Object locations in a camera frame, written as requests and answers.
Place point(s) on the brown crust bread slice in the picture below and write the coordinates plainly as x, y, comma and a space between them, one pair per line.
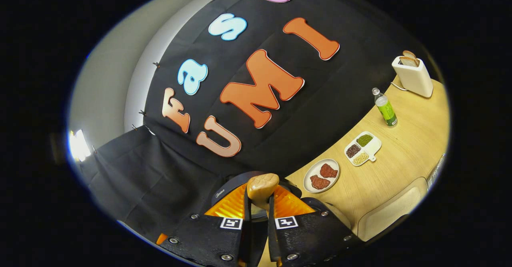
409, 53

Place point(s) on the white toaster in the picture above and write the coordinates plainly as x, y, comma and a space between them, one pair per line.
416, 81

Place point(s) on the black backdrop cloth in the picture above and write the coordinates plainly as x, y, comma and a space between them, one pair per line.
320, 99

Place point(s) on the ceiling light panel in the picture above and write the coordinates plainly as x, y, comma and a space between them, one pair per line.
79, 146

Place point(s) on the green drink bottle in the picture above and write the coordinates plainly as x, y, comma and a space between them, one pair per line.
386, 110

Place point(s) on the pale bread slice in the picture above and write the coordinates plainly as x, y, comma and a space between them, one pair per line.
409, 62

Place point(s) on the white round plate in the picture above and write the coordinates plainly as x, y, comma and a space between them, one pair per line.
310, 171

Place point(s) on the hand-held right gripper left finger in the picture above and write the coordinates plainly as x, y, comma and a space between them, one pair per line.
247, 235

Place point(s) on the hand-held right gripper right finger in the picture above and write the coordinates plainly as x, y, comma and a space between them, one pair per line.
272, 235

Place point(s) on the wooden spoon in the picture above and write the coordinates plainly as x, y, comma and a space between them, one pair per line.
262, 187

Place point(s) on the white divided bean tray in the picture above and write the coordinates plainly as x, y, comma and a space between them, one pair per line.
370, 151

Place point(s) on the rounded rice container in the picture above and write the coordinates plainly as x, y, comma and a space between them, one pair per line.
390, 213

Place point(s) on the row of small cloth clips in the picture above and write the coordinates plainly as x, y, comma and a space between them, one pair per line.
156, 64

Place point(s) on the red meat piece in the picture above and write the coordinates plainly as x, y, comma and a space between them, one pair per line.
319, 182
328, 171

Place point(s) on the black rice cooker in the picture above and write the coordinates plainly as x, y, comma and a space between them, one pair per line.
220, 190

